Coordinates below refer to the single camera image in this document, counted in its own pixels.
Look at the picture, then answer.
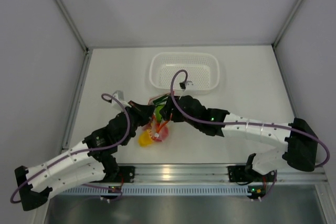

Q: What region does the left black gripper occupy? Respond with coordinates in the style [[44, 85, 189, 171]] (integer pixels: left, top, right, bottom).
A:
[[120, 100, 155, 146]]

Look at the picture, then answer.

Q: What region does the green fake watermelon ball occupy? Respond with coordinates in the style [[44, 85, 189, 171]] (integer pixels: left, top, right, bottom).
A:
[[155, 105, 164, 123]]

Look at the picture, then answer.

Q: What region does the clear zip bag orange seal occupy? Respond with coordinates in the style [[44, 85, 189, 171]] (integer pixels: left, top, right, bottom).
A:
[[142, 93, 170, 143]]

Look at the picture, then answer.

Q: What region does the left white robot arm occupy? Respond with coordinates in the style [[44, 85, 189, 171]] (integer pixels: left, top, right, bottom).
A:
[[10, 101, 155, 211]]

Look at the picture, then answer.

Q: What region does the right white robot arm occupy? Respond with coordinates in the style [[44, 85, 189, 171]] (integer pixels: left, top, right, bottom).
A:
[[159, 95, 318, 180]]

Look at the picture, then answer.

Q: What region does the yellow fake bell pepper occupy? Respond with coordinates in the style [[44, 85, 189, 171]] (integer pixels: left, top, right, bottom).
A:
[[138, 131, 154, 147]]

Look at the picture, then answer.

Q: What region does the red fake tomato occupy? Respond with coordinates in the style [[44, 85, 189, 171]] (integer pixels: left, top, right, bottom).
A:
[[154, 126, 169, 142]]

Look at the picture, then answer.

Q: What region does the white perforated plastic basket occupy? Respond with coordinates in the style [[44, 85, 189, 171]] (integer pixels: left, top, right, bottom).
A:
[[149, 52, 220, 95]]

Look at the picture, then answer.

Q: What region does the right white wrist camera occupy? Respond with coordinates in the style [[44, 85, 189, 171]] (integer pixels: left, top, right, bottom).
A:
[[179, 81, 196, 92]]

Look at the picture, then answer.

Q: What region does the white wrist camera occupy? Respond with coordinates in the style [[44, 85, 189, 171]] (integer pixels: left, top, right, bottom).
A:
[[179, 81, 196, 92], [111, 90, 130, 112]]

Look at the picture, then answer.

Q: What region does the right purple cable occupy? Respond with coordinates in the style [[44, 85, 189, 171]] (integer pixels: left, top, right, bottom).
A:
[[170, 69, 331, 168]]

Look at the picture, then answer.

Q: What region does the purple cable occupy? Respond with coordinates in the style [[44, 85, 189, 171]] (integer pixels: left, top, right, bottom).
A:
[[170, 69, 331, 168], [9, 93, 132, 204]]

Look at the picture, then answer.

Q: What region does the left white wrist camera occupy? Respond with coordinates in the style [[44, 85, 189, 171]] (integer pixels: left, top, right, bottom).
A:
[[111, 90, 130, 112]]

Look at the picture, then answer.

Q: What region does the aluminium mounting rail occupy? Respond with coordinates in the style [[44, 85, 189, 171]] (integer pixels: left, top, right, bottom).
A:
[[41, 163, 329, 184]]

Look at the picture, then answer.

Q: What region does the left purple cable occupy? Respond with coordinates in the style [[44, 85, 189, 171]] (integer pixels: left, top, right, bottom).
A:
[[9, 93, 132, 204]]

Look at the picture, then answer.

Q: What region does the slotted grey cable duct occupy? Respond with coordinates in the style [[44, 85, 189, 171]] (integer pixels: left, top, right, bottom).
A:
[[52, 184, 266, 196]]

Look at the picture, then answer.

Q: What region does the left aluminium frame post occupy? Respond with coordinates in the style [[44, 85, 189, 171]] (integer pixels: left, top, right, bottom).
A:
[[53, 0, 89, 52]]

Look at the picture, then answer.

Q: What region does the aluminium frame post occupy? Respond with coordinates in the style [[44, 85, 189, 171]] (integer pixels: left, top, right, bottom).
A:
[[53, 0, 89, 52], [272, 0, 305, 50]]

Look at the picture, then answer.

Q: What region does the right aluminium frame post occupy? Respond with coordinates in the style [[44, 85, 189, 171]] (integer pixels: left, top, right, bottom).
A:
[[272, 0, 305, 50]]

